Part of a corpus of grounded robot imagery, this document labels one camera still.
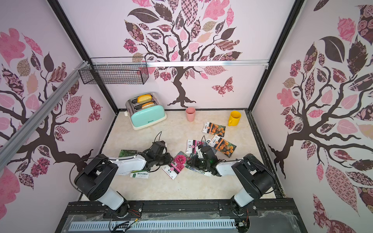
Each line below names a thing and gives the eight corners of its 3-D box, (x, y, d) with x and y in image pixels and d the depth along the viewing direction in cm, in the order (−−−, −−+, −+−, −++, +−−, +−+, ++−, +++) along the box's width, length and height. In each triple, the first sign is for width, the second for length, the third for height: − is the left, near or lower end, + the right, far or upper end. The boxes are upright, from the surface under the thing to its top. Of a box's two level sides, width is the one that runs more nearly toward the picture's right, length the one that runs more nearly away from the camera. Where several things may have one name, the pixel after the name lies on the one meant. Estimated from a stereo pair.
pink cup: (186, 122, 114) (185, 114, 107) (186, 115, 119) (185, 107, 111) (195, 122, 114) (195, 114, 106) (195, 115, 119) (195, 107, 111)
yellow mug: (228, 128, 111) (231, 119, 103) (226, 119, 117) (228, 110, 109) (239, 128, 111) (242, 119, 103) (236, 119, 117) (239, 110, 109)
